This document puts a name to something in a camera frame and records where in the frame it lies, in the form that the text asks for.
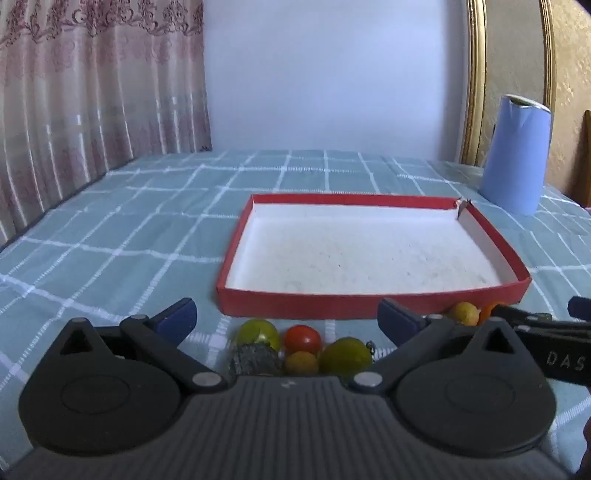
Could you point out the red cherry tomato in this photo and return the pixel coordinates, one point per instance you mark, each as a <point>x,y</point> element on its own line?
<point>302,339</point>

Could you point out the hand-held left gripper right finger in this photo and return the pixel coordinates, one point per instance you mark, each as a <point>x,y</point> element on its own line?
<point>395,319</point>

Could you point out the blue electric kettle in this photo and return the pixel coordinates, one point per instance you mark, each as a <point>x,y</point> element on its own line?
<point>515,157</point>

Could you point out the teal plaid bedsheet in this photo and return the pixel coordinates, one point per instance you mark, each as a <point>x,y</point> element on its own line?
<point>124,230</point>

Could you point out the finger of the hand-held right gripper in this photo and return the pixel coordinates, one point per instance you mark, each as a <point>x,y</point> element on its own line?
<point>581,307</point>
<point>519,314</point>

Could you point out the red cardboard box tray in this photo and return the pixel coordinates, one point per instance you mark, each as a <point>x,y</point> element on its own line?
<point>364,249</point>

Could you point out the small orange cherry tomato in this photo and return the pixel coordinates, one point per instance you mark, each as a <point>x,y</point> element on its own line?
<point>301,363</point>

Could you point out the large green tomato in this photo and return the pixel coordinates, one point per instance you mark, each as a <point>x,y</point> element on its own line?
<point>346,356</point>

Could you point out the pink patterned curtain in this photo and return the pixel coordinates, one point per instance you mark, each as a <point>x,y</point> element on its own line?
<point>92,101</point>

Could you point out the orange mandarin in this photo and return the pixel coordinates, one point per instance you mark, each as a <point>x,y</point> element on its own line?
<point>487,310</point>

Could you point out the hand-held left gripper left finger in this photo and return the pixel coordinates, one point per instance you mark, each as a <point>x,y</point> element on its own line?
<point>178,317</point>

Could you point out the yellow-green kumquat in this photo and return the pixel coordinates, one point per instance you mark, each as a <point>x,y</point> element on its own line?
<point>464,313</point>

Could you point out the gold wall frame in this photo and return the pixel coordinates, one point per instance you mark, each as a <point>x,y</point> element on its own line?
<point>475,83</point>

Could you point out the wooden headboard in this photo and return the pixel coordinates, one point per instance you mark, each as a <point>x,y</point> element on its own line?
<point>585,157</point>

